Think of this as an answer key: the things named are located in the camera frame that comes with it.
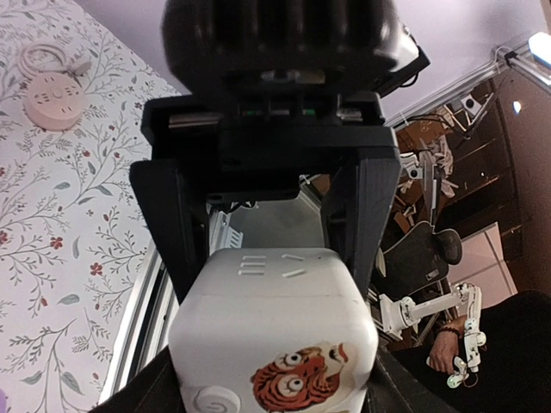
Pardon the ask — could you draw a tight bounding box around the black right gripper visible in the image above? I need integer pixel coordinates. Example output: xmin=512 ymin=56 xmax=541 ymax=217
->
xmin=129 ymin=68 xmax=401 ymax=303

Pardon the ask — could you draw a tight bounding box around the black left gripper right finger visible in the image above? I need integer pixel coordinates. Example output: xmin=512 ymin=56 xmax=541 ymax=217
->
xmin=363 ymin=352 xmax=457 ymax=413

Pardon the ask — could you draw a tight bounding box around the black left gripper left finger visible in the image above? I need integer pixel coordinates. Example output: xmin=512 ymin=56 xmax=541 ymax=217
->
xmin=90 ymin=348 xmax=185 ymax=413

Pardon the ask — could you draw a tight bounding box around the white cube socket adapter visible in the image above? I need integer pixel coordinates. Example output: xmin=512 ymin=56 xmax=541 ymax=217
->
xmin=168 ymin=248 xmax=378 ymax=412

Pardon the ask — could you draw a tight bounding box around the purple power strip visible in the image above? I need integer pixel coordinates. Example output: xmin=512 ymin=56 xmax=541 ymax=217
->
xmin=0 ymin=389 xmax=9 ymax=413

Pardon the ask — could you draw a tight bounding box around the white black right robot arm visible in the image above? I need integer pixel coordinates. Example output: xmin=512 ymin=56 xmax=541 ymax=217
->
xmin=129 ymin=0 xmax=430 ymax=299

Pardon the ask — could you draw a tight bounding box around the person hand background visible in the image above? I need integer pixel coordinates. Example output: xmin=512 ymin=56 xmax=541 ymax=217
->
xmin=429 ymin=331 xmax=459 ymax=375

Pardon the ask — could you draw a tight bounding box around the black office chair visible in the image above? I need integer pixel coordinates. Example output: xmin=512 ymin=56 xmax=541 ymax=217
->
xmin=375 ymin=221 xmax=462 ymax=295

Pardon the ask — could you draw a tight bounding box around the floral patterned tablecloth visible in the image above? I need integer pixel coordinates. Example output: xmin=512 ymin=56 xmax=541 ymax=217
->
xmin=1 ymin=1 xmax=175 ymax=412

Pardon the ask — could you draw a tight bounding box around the round pink power strip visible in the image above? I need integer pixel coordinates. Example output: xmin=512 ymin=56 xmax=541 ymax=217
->
xmin=23 ymin=72 xmax=86 ymax=131

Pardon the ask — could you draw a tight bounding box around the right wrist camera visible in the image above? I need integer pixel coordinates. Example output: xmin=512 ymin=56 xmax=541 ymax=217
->
xmin=375 ymin=46 xmax=430 ymax=97

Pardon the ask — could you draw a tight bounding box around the coiled pink power cable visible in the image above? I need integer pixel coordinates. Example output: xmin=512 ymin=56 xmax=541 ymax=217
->
xmin=16 ymin=42 xmax=92 ymax=81

